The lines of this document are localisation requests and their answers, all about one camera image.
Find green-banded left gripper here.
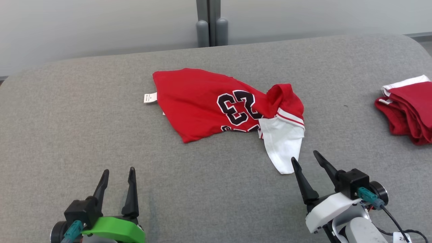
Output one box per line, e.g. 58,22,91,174
82,167,146,243

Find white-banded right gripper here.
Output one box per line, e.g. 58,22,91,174
291,150,363,234

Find red shorts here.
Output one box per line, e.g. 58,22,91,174
374,75,432,146

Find red white number 23 jersey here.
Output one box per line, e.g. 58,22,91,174
143,68,305,175

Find teal-plug right gripper cable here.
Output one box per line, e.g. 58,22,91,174
357,187,411,243

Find teal-plug gripper cable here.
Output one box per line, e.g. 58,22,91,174
62,220,84,243
357,187,411,243

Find teal-plug left gripper cable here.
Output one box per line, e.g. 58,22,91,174
62,220,84,243

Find white cable label tag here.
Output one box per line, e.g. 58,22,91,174
393,232,413,243

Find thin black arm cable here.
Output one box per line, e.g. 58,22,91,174
375,227,430,243

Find grey vertical post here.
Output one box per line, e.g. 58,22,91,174
196,0,229,48

